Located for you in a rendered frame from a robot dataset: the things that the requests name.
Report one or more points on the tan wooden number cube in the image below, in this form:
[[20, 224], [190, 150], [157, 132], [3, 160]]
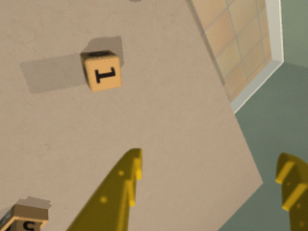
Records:
[[24, 225], [101, 70]]

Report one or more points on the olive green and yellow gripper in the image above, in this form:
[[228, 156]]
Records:
[[109, 206]]

